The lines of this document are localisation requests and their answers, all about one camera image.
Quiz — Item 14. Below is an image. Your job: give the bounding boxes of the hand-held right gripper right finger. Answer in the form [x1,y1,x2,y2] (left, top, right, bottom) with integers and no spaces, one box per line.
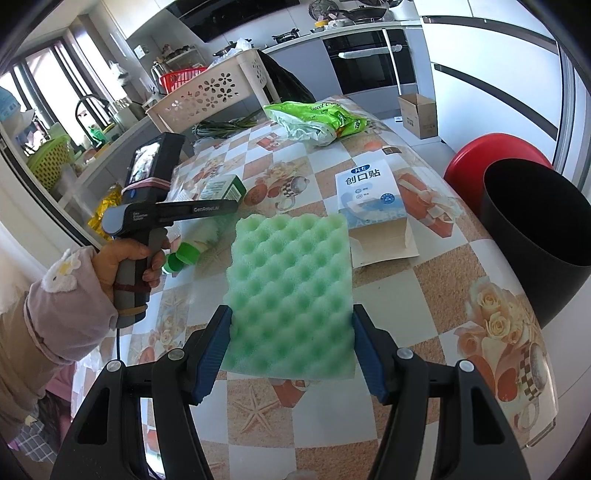
[353,305,532,480]

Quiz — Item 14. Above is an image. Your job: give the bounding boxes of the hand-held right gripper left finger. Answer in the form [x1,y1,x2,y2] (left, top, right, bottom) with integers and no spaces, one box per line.
[50,305,234,480]

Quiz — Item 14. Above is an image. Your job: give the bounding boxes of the green white plastic bottle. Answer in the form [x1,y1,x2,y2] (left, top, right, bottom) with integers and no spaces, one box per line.
[165,220,232,274]

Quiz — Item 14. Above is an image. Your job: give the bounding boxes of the green wavy sponge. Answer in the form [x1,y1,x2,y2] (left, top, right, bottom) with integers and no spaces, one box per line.
[221,213,357,381]

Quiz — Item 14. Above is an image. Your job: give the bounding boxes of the black trash bin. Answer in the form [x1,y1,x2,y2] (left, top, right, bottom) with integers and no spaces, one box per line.
[480,158,591,329]

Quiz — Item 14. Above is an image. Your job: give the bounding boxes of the green snack bag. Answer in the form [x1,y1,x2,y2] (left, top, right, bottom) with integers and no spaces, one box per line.
[263,100,368,146]

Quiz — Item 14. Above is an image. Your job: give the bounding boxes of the person's left forearm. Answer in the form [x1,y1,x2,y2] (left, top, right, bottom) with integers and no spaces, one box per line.
[0,247,121,430]

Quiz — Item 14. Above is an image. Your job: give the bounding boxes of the person's left hand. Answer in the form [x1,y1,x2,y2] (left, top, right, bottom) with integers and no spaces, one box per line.
[90,231,172,303]

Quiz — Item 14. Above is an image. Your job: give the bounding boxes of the gold foil bag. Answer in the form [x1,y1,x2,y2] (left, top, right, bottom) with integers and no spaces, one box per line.
[89,184,124,241]

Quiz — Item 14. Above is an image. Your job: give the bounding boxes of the green cardboard box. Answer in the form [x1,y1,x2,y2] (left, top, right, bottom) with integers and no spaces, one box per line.
[201,175,246,214]

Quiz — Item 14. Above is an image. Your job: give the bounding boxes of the yellow-green plastic basket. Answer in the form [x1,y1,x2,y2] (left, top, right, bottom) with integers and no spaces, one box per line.
[27,137,75,192]

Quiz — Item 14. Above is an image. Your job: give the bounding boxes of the checkered printed tablecloth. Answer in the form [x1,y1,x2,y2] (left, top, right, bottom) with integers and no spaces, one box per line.
[74,95,559,480]

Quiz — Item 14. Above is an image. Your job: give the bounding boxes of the green onions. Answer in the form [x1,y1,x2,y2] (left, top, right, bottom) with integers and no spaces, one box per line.
[194,117,257,139]

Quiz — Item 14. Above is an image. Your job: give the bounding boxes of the black kitchen faucet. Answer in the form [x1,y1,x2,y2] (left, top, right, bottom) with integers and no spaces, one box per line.
[75,95,116,139]

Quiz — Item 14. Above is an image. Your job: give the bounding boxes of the beige plastic chair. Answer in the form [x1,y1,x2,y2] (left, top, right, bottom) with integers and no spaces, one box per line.
[145,52,282,134]

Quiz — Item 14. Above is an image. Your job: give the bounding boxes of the red plastic basket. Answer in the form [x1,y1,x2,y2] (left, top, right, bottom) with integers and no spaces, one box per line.
[158,67,208,95]

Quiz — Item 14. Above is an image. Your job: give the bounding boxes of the white blue paper box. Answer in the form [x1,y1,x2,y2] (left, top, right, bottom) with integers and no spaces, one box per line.
[333,161,421,267]

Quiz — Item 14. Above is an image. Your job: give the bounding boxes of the white spice rack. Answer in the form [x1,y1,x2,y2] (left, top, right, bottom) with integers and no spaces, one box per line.
[161,44,204,70]

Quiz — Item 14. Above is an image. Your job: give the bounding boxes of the person's clothing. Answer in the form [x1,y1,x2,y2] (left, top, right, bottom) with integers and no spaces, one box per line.
[9,364,77,462]

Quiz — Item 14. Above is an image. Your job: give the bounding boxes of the white plastic bag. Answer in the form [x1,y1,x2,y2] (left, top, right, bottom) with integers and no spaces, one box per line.
[212,39,252,63]

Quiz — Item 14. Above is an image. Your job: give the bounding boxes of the dark cloth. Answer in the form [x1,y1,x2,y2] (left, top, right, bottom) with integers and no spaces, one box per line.
[256,48,317,104]

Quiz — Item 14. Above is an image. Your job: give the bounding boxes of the black range hood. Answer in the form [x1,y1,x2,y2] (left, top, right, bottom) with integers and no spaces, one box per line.
[178,0,301,42]

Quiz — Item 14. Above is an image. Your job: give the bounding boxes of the red plastic stool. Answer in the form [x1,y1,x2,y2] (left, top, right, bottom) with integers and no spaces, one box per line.
[443,133,554,197]

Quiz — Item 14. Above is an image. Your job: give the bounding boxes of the small cardboard box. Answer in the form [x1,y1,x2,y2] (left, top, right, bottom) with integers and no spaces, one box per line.
[398,93,438,140]

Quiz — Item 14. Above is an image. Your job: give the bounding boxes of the black built-in oven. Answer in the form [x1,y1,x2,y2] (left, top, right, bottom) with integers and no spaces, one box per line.
[323,28,411,95]

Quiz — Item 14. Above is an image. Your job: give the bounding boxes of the black wok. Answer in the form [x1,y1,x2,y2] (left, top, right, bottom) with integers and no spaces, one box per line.
[330,4,386,21]

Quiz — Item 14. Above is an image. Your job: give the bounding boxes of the white refrigerator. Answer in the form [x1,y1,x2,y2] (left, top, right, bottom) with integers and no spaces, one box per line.
[413,0,578,153]

